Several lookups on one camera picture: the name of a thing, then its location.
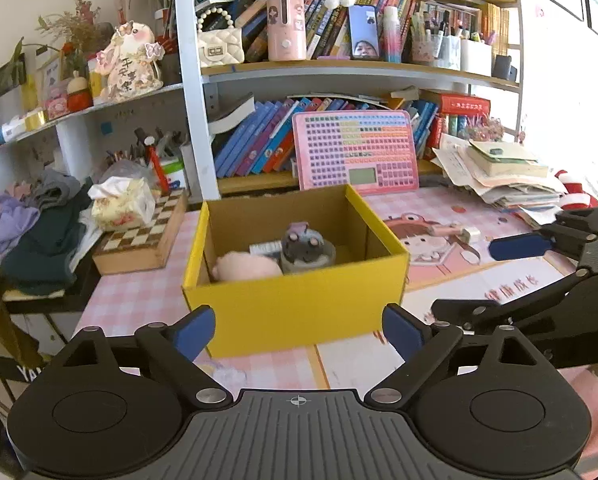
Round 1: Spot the white desk shelf unit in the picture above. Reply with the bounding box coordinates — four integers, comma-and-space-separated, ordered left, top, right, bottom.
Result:
0, 82, 191, 197

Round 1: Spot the cartoon printed desk mat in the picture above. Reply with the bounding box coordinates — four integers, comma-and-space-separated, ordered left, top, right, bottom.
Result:
314, 185, 598, 396

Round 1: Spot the pink checked tablecloth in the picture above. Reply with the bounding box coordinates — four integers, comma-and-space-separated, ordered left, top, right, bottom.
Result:
72, 187, 330, 392

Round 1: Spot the pile of papers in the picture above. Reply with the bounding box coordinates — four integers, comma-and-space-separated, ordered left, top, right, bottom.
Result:
431, 132, 570, 217

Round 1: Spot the pink dispenser box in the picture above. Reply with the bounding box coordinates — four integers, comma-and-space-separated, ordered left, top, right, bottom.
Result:
265, 0, 308, 62

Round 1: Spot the small white ribbed item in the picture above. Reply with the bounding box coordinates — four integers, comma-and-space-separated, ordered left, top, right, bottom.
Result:
249, 241, 285, 260

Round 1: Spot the white pen holder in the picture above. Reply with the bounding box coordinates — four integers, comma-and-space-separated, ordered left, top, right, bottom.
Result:
460, 35, 494, 77

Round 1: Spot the clear plastic bag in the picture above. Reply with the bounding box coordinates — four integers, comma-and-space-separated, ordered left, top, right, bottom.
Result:
99, 160, 155, 186

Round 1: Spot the pink toy keyboard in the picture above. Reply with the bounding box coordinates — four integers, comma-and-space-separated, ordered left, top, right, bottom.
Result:
291, 110, 420, 192

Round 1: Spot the red stick bottle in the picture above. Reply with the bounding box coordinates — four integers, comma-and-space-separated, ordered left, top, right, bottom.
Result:
148, 136, 171, 196

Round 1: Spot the dried flower bouquet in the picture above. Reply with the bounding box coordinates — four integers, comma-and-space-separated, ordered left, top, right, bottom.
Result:
36, 0, 116, 81

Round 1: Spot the yellow cardboard box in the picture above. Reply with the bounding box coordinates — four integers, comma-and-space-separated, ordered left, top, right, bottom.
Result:
181, 184, 411, 359

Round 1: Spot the row of colourful thin books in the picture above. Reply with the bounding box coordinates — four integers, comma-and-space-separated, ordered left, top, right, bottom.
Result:
213, 95, 441, 179

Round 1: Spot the thick white paperback book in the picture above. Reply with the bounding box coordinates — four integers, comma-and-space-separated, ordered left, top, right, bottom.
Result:
208, 94, 256, 136

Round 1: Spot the white quilted handbag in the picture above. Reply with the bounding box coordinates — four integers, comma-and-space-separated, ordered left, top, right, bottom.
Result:
196, 7, 244, 69

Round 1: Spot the black side table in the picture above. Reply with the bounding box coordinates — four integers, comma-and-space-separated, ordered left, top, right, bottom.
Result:
2, 260, 103, 317

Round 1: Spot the grey plush hamster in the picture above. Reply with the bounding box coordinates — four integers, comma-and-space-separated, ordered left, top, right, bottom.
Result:
279, 222, 336, 272

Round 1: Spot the small pink box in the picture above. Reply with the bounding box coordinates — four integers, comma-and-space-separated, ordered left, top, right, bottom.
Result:
46, 87, 70, 121

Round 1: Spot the pink cream figurine decoration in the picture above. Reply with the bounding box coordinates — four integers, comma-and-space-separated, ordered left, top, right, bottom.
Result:
96, 22, 165, 104

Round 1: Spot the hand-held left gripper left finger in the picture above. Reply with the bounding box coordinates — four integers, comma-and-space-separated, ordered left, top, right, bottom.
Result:
54, 304, 233, 409

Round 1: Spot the pink white small tool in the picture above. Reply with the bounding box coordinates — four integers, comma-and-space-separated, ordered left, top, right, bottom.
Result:
427, 223, 482, 246

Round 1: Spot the thick red book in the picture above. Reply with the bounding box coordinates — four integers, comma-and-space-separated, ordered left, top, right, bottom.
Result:
429, 91, 492, 149

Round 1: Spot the white shelf post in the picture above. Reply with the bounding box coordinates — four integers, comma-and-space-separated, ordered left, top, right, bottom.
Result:
174, 0, 223, 201

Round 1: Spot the floral tissue pack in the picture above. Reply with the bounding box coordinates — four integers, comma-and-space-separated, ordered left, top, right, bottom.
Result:
88, 176, 156, 233

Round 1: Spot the dark green garment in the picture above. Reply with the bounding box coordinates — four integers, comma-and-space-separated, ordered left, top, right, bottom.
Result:
0, 195, 93, 296

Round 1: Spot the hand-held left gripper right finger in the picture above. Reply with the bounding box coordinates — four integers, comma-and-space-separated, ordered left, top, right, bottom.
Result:
364, 304, 548, 409

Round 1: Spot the red white striped plush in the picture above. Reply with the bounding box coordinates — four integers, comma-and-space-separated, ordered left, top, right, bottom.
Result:
554, 170, 598, 211

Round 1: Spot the cream green book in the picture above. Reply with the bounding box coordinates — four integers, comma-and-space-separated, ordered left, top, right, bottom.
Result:
468, 139, 550, 179

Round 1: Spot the smartphone with face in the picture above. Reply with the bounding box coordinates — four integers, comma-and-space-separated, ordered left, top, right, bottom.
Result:
348, 5, 383, 61

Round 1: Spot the wooden chessboard box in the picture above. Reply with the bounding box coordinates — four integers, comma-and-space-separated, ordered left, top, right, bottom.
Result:
92, 189, 189, 276

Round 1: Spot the purple garment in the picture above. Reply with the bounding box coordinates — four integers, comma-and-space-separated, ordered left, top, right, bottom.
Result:
0, 194, 41, 269

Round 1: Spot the row of upright shelf books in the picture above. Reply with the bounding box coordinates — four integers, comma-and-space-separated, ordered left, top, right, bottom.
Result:
239, 0, 421, 61

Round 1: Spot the pink plush toy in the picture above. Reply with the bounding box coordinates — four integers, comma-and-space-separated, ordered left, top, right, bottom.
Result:
211, 251, 285, 281

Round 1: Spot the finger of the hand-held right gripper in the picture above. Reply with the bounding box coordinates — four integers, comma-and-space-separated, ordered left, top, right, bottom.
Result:
489, 206, 598, 262
431, 270, 588, 337

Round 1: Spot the grey garment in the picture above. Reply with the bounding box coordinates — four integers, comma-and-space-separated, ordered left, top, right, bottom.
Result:
26, 170, 93, 211

